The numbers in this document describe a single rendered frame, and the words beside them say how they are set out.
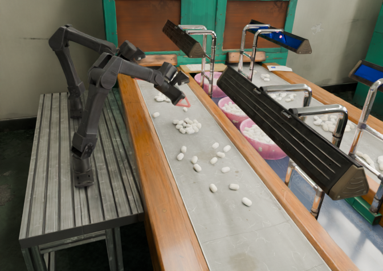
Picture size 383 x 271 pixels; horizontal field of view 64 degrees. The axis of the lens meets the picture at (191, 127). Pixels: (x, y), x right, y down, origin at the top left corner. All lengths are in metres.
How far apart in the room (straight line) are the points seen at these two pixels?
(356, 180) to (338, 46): 3.67
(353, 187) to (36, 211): 0.94
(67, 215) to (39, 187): 0.21
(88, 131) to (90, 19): 1.83
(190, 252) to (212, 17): 1.72
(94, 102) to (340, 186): 0.87
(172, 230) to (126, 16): 1.54
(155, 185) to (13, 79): 2.24
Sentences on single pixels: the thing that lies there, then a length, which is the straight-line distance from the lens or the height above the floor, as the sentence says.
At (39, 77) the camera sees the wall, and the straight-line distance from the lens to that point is 3.06.
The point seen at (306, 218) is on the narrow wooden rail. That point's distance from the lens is 1.01.
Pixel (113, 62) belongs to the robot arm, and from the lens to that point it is 1.17.
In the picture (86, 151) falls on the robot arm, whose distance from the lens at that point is 1.23.
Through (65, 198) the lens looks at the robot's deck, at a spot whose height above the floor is 0.67.
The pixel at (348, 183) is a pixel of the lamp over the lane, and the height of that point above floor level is 1.08.
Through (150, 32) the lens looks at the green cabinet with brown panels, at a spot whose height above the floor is 1.00.
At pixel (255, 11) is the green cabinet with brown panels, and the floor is 1.14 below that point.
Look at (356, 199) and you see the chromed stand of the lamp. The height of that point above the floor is 0.71.
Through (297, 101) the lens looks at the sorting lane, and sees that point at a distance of 1.89.
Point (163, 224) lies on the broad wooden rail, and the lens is 0.91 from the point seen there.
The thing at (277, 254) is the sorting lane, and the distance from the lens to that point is 0.92.
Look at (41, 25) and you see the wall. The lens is 2.94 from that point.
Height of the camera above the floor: 1.41
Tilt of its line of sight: 28 degrees down
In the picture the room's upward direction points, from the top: 3 degrees clockwise
